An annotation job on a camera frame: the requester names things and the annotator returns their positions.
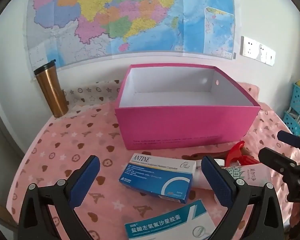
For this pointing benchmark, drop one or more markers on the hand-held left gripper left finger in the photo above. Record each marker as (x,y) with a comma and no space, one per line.
(86,177)

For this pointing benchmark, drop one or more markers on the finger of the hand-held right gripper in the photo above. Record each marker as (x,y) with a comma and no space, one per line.
(290,137)
(272,158)

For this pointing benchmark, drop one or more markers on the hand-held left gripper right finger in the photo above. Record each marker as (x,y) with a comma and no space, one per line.
(215,177)

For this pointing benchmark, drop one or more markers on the pink cosmetic tube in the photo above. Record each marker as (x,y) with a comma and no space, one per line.
(198,177)

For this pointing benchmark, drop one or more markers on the white tube with green print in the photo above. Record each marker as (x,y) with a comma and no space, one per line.
(250,175)

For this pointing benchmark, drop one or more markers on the blue medicine box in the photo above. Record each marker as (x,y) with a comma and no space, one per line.
(152,177)

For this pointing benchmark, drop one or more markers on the pink cardboard box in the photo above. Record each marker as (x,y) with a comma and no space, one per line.
(177,122)

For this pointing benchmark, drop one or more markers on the teal and white medicine box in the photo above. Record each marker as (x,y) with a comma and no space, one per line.
(160,226)

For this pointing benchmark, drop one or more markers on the white crumpled bag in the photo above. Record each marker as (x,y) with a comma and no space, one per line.
(296,118)

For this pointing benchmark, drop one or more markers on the pink printed blanket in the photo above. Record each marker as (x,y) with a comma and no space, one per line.
(65,140)

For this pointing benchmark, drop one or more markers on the copper travel tumbler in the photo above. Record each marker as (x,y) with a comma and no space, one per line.
(51,92)

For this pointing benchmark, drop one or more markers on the white wall switch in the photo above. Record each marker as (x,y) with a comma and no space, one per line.
(270,56)

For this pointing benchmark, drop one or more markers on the white wall socket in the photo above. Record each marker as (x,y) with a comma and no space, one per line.
(248,46)
(262,52)

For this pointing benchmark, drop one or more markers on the colourful wall map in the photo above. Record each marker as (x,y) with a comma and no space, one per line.
(115,17)

